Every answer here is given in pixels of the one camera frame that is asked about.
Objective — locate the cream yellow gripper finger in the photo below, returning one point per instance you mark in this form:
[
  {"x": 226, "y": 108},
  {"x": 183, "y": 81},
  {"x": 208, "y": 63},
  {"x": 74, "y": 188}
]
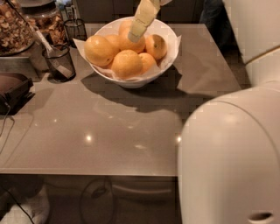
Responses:
[{"x": 146, "y": 12}]

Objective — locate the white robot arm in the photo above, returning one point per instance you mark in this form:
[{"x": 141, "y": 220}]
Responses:
[{"x": 229, "y": 154}]

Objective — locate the white ceramic bowl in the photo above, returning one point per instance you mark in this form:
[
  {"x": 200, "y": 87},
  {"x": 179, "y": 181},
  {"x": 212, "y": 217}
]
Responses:
[{"x": 165, "y": 31}]

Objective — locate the small right front orange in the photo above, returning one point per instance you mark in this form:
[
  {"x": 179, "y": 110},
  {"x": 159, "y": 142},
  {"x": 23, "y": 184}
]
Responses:
[{"x": 147, "y": 60}]

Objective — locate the large left front orange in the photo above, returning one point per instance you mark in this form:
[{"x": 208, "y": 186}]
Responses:
[{"x": 98, "y": 50}]

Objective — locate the right orange with stem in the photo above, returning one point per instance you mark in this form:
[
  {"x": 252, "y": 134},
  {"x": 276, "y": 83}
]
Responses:
[{"x": 156, "y": 46}]

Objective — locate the black mesh cup back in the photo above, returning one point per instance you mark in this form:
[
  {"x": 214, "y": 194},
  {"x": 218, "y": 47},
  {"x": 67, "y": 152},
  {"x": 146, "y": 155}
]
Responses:
[{"x": 75, "y": 29}]

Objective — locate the black mesh cup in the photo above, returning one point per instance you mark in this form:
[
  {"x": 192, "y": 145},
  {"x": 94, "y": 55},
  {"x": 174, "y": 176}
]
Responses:
[
  {"x": 75, "y": 29},
  {"x": 60, "y": 63}
]

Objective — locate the black mesh cup front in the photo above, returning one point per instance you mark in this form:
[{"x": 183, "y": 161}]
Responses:
[{"x": 60, "y": 63}]

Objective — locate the metal serving scoop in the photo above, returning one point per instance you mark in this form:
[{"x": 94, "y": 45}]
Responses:
[{"x": 44, "y": 38}]

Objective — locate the large glass snack jar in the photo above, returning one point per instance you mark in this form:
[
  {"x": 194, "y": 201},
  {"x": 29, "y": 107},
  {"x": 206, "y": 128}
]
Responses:
[{"x": 15, "y": 33}]

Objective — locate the dark brown tray device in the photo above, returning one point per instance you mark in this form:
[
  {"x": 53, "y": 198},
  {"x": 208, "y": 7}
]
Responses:
[{"x": 14, "y": 92}]

